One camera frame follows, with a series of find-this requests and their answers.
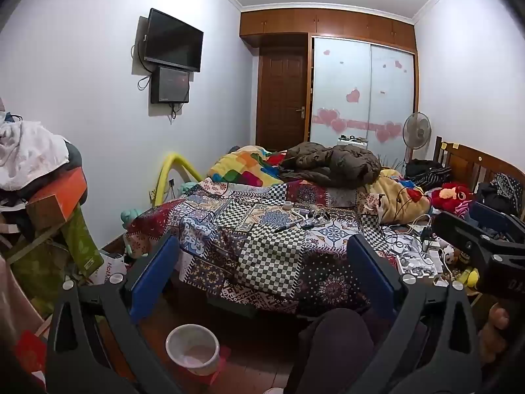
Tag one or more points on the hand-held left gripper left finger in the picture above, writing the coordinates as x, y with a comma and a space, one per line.
154, 273

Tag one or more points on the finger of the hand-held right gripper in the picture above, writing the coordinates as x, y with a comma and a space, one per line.
459, 232
492, 215

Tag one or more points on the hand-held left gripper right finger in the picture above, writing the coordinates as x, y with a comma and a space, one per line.
372, 269

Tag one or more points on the white plastic waste bin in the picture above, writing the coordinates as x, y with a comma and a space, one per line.
192, 351

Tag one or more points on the person's right hand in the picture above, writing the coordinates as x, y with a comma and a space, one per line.
497, 328

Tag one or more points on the dark patterned bag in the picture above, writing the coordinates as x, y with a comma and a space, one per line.
502, 193

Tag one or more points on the red plush toy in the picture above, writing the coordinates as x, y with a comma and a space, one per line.
451, 197

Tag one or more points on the white plastic bag red print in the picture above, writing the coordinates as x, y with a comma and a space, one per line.
108, 269

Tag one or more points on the white power strip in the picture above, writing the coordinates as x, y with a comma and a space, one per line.
418, 264

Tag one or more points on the wooden bed headboard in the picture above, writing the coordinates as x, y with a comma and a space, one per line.
471, 164

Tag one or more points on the teal plush toy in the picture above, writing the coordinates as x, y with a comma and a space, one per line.
131, 221

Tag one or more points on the black striped garment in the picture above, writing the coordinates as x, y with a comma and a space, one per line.
426, 172

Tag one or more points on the black marker pen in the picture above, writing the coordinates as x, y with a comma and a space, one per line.
313, 225
287, 227

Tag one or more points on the yellow plush blanket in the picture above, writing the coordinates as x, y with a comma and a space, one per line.
389, 197

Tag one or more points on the green leaf-print bag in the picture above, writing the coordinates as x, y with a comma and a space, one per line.
80, 246

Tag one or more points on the person's leg in dark trousers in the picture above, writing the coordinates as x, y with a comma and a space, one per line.
332, 349

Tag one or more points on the yellow foam tube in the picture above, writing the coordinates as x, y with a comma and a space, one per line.
168, 168

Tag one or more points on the patchwork patterned quilt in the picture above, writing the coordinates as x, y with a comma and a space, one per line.
266, 254

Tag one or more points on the standing electric fan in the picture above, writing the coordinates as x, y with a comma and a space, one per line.
416, 129

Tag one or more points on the brown down jacket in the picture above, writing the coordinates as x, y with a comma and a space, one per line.
332, 162

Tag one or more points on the red flat sheet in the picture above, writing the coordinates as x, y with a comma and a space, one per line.
223, 363

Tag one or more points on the orange cardboard box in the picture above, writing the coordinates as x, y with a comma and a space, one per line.
61, 197

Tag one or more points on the white box of small items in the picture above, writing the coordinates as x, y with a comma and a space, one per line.
352, 141

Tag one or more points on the colourful block-pattern blanket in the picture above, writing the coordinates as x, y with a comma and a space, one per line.
242, 166

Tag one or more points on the grey cloth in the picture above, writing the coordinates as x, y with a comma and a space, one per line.
74, 158

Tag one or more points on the red paper bag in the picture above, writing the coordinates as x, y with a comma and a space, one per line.
30, 351

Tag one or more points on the frosted sliding wardrobe door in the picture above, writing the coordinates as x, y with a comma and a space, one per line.
340, 74
391, 90

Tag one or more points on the white cloth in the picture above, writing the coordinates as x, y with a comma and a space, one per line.
28, 152

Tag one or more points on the brown wooden door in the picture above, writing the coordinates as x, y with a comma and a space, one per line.
283, 94

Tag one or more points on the wooden overhead cabinet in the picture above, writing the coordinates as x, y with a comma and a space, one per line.
328, 22

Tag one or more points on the black wall-mounted television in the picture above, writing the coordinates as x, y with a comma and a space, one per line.
174, 41

